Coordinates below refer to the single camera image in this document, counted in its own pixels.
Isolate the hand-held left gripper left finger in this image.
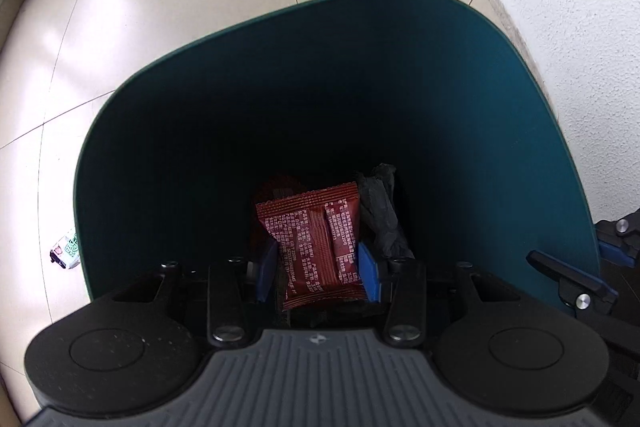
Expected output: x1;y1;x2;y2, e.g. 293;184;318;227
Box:
107;241;279;349

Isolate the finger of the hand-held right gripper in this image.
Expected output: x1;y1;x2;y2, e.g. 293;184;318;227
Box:
593;213;640;267
526;250;619;320

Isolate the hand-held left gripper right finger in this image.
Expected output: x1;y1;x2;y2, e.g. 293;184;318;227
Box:
357;241;522;350

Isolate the red snack packet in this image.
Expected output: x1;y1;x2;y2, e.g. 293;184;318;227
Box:
255;181;369;311

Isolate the teal plastic trash bin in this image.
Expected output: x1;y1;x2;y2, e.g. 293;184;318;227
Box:
71;0;602;344

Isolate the black crumpled plastic bag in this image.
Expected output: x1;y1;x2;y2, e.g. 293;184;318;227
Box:
354;162;415;262

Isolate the dark red wrapper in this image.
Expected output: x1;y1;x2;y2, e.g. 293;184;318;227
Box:
250;173;303;253

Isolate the small white printed packet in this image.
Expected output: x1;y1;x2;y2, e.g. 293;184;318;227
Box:
48;228;84;271

